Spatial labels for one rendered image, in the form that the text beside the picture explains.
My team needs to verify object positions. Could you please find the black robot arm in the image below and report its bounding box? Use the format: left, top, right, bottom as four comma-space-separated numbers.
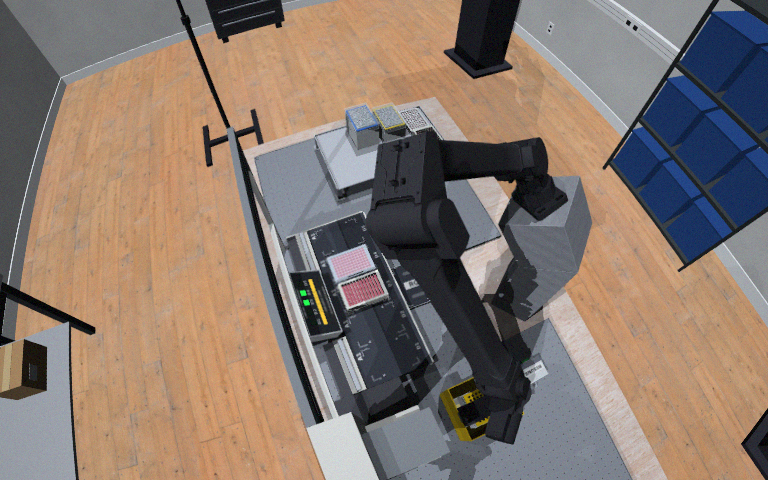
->
366, 131, 568, 445

